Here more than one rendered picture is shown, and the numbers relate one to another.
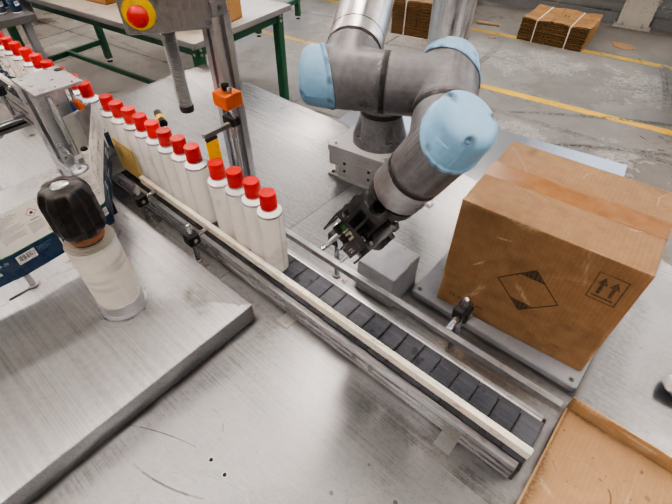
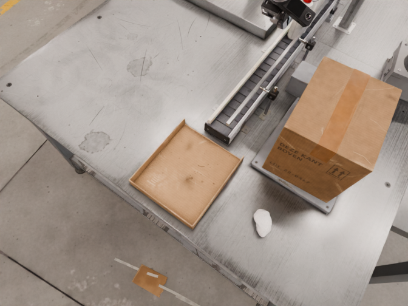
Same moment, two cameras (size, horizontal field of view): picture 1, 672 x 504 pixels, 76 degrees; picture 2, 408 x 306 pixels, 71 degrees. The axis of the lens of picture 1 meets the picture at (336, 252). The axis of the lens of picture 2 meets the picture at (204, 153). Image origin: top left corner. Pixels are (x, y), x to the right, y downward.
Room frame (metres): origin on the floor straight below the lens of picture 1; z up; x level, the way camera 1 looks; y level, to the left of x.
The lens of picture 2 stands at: (0.14, -0.83, 1.75)
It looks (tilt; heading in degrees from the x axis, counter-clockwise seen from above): 64 degrees down; 80
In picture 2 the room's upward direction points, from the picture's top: 5 degrees clockwise
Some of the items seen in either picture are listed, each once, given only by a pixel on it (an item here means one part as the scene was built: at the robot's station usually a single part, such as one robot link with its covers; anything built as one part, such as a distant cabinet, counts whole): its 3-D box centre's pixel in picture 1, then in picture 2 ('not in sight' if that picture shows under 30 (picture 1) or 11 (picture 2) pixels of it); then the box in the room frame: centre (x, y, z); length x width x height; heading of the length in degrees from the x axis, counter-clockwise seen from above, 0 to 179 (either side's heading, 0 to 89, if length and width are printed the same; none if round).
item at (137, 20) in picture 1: (138, 15); not in sight; (0.87, 0.37, 1.33); 0.04 x 0.03 x 0.04; 104
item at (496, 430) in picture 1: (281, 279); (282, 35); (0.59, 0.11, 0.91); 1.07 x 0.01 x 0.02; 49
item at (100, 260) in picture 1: (96, 252); not in sight; (0.55, 0.43, 1.03); 0.09 x 0.09 x 0.30
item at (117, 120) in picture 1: (128, 138); not in sight; (1.02, 0.55, 0.98); 0.05 x 0.05 x 0.20
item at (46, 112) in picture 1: (72, 129); not in sight; (1.02, 0.69, 1.01); 0.14 x 0.13 x 0.26; 49
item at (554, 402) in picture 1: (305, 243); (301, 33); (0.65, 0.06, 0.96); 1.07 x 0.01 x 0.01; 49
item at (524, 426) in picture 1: (214, 226); (314, 11); (0.81, 0.31, 0.86); 1.65 x 0.08 x 0.04; 49
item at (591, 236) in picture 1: (545, 251); (325, 132); (0.60, -0.41, 0.99); 0.30 x 0.24 x 0.27; 53
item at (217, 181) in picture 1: (224, 201); not in sight; (0.76, 0.25, 0.98); 0.05 x 0.05 x 0.20
